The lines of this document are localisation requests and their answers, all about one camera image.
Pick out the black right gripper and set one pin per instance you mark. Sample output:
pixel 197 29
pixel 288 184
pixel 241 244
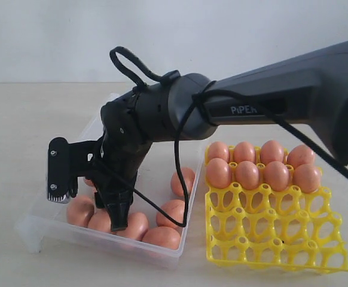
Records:
pixel 116 160

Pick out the brown egg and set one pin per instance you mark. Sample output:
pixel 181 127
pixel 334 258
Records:
pixel 188 176
pixel 88 182
pixel 272 151
pixel 165 237
pixel 175 209
pixel 100 221
pixel 301 154
pixel 218 173
pixel 138 225
pixel 276 174
pixel 244 151
pixel 218 149
pixel 307 177
pixel 80 210
pixel 247 175

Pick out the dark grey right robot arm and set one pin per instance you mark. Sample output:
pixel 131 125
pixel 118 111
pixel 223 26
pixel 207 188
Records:
pixel 307 95

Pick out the yellow plastic egg tray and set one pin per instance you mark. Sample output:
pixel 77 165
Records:
pixel 265 228

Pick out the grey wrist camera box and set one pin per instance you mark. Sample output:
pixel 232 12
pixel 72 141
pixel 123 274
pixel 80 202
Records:
pixel 67 162

